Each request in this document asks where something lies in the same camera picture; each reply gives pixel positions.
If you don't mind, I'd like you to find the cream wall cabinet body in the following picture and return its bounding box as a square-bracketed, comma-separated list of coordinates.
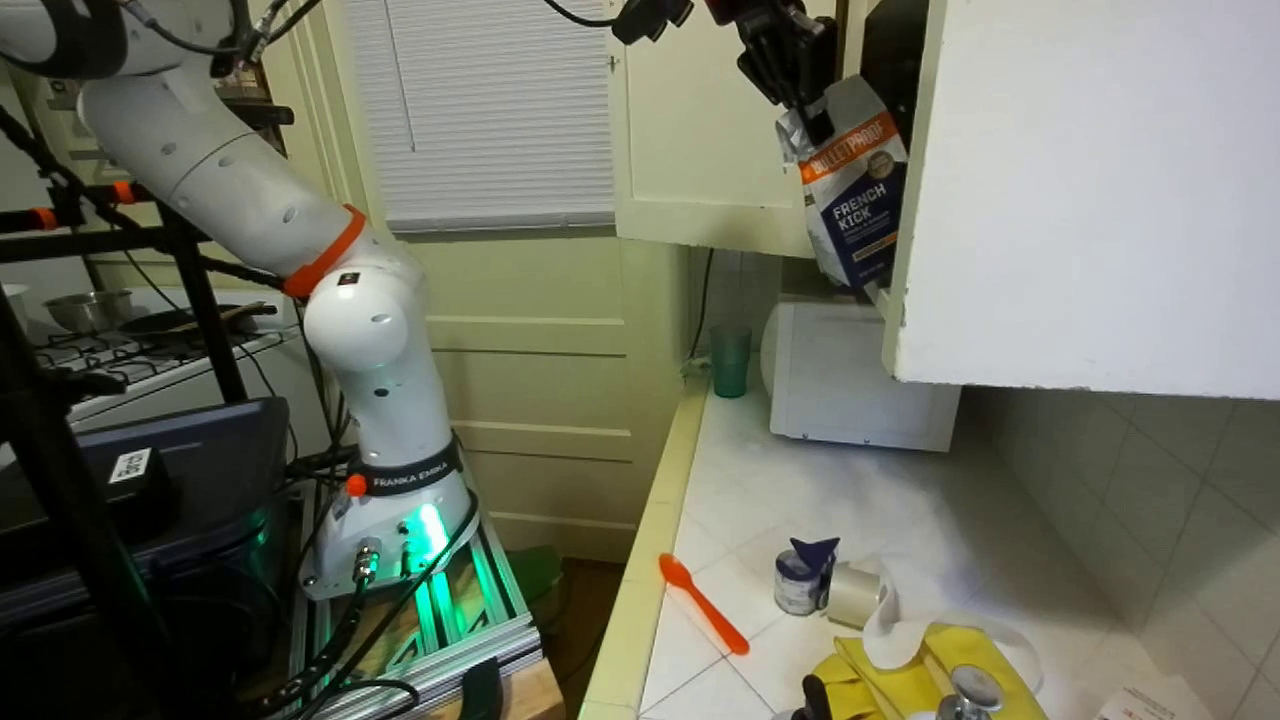
[826, 0, 938, 330]

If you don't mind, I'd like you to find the black computer monitor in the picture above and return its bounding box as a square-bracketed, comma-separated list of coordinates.
[0, 394, 291, 631]

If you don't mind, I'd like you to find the white window blind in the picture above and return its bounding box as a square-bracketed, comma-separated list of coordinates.
[337, 0, 624, 240]

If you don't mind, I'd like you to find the green bucket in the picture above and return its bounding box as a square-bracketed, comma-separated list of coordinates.
[508, 545, 568, 618]

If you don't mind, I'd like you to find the white countertop appliance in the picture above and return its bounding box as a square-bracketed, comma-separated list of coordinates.
[762, 293, 963, 456]

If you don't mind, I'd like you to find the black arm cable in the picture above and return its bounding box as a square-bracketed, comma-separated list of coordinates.
[539, 0, 700, 46]

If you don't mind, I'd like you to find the orange and blue food bag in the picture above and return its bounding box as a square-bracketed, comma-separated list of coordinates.
[773, 70, 918, 299]

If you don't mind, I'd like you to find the orange plastic spoon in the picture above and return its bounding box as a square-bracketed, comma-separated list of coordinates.
[651, 547, 758, 660]

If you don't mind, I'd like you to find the cream panelled door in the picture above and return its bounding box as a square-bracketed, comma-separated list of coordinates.
[398, 232, 700, 562]

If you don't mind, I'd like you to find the clear tape roll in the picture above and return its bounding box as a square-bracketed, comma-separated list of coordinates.
[826, 555, 895, 635]

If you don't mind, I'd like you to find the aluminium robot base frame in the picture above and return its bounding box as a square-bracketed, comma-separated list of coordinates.
[279, 511, 547, 720]

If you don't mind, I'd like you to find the green drinking cup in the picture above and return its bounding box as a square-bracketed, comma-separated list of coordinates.
[709, 322, 758, 405]

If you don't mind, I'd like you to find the large white cabinet door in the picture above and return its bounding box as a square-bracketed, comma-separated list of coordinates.
[891, 0, 1280, 405]

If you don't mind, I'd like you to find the white folded paper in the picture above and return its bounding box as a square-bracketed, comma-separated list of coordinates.
[860, 583, 942, 674]

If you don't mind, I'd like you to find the yellow rubber glove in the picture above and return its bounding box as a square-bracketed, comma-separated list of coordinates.
[799, 618, 1053, 720]

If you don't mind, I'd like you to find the black metal rack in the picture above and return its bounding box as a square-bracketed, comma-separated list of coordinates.
[0, 0, 295, 720]

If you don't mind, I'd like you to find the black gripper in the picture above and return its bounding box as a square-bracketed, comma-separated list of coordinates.
[706, 0, 847, 113]

